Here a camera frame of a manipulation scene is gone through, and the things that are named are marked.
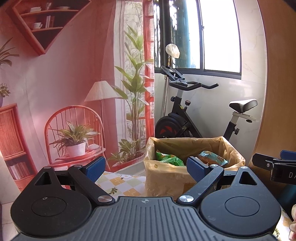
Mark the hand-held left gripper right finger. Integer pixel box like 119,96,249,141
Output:
176,156,258,205

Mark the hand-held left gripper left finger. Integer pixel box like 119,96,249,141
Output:
35,156,115,205

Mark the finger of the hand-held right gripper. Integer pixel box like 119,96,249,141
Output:
252,150,296,172
270,163,296,183

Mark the blue panda cake packet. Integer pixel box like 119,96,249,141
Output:
196,151,229,168

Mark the bright green snack packet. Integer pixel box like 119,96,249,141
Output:
154,150,185,166

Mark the cardboard box with plastic liner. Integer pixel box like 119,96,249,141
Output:
143,136,245,198

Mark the person's right hand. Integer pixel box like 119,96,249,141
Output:
289,204,296,241

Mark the dark teal object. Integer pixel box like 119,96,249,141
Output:
276,183,296,219

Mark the checked floral tablecloth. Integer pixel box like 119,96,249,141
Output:
95,171,293,238

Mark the black exercise bike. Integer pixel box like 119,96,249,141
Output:
154,65,258,142

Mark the brown wooden panel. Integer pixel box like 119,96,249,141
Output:
248,0,296,167

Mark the printed pink room backdrop cloth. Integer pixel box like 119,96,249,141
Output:
0,0,155,193

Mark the metal stand with white cover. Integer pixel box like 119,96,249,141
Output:
162,44,181,116

